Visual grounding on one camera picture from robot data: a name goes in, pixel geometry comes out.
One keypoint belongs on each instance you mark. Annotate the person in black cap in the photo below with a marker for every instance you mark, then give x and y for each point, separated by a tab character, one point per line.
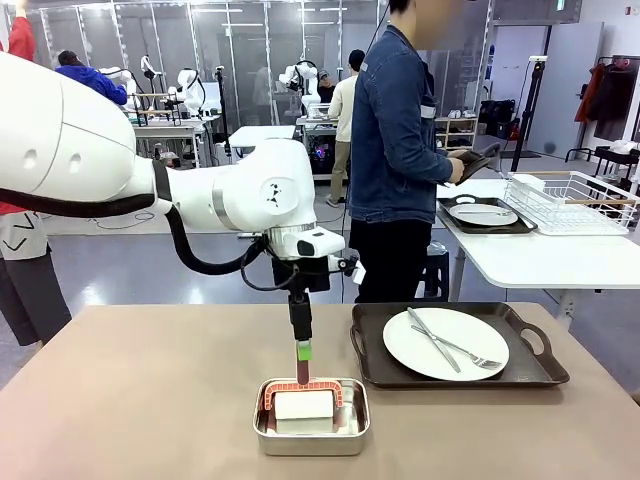
326	87

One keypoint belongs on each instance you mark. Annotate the black plastic stool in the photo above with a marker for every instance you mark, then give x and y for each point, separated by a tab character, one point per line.
439	275

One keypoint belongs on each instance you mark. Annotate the white standing desk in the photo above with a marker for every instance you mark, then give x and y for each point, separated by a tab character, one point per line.
260	134

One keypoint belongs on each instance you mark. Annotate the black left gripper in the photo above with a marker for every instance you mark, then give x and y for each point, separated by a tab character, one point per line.
312	275

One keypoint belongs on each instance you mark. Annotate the person in red jacket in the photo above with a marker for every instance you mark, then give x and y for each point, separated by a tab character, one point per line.
22	280

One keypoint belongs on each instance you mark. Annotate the dark brown serving tray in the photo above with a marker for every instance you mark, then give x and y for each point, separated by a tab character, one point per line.
525	372

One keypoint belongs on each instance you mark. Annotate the black tripod light stand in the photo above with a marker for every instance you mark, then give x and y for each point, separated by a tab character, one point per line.
530	100

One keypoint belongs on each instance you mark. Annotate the clothes rack with garments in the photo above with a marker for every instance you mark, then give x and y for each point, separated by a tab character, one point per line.
610	105

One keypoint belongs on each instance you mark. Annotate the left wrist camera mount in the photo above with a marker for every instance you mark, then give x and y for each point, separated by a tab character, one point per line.
350	267

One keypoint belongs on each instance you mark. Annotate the white side table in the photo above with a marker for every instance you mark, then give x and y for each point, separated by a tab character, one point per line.
545	260

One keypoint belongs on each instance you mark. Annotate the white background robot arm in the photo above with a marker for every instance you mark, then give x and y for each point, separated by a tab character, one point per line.
302	80
189	90

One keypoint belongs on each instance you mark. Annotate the person in blue hoodie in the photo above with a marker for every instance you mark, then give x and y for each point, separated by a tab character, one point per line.
95	82

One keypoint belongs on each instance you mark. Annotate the person in denim jacket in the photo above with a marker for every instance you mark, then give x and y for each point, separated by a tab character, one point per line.
390	125

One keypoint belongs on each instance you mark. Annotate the black handheld device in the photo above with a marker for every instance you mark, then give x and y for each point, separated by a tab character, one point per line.
480	161

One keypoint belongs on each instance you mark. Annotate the large white round plate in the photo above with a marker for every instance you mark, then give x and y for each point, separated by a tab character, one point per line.
415	350

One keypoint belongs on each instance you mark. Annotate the smaller white plate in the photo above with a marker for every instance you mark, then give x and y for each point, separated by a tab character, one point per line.
480	220

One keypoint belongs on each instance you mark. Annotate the silver table knife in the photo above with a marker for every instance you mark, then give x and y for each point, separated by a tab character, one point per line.
425	327

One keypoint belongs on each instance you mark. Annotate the black utility cart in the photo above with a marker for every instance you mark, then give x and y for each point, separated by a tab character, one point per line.
617	165

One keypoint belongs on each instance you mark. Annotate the silver fork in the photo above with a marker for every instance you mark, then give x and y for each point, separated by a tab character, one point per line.
465	354

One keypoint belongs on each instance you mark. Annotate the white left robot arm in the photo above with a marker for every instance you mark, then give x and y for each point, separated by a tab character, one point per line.
75	145

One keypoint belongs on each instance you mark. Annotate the person's right hand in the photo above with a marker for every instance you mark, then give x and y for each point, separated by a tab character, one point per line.
458	167

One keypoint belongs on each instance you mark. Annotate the background workbench with equipment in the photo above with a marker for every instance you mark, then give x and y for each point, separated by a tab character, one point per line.
170	132

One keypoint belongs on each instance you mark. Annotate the rectangular stainless steel tray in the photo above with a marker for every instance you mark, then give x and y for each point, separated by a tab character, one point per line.
310	445

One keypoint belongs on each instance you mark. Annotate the wooden shoe shelf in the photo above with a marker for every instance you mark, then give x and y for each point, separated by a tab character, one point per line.
457	132

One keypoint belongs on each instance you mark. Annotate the dark tray with small plate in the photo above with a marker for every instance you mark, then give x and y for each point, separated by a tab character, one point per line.
525	226

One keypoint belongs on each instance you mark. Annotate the silver cutlery on small plate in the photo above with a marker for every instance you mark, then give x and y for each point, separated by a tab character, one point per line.
487	212

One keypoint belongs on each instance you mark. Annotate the black bags pile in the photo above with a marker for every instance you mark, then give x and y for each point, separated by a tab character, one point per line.
497	117

